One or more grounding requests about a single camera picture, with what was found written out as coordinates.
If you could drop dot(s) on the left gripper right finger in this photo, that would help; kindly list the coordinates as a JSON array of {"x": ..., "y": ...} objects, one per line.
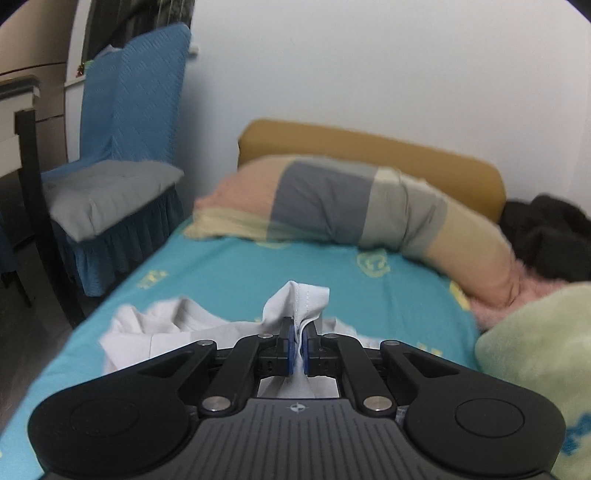
[{"x": 344, "y": 359}]

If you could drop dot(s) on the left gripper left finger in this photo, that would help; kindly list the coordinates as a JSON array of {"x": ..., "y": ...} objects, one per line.
[{"x": 253, "y": 359}]

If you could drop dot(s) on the white t-shirt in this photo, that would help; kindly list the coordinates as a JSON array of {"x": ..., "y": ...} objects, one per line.
[{"x": 134, "y": 337}]

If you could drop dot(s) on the turquoise patterned bed sheet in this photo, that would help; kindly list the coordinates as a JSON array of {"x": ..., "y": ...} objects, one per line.
[{"x": 453, "y": 420}]

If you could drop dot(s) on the patchwork colour-block pillow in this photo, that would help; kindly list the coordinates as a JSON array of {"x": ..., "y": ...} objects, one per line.
[{"x": 310, "y": 198}]

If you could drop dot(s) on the pink fluffy blanket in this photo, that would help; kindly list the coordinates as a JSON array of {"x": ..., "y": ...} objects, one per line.
[{"x": 532, "y": 287}]

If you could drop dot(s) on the light green fleece blanket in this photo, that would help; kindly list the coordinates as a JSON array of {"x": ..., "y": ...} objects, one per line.
[{"x": 545, "y": 347}]

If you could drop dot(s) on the mustard yellow headboard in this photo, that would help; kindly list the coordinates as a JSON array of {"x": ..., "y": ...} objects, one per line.
[{"x": 475, "y": 183}]

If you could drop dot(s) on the grey seat cushion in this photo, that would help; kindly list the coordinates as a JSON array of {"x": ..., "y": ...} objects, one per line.
[{"x": 91, "y": 200}]

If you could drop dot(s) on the black clothing pile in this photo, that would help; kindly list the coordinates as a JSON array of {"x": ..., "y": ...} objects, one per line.
[{"x": 550, "y": 236}]

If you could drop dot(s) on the blue covered chair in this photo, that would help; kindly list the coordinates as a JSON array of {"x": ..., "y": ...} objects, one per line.
[{"x": 129, "y": 113}]

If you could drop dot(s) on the black desk leg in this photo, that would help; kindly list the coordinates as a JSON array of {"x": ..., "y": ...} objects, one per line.
[{"x": 40, "y": 221}]

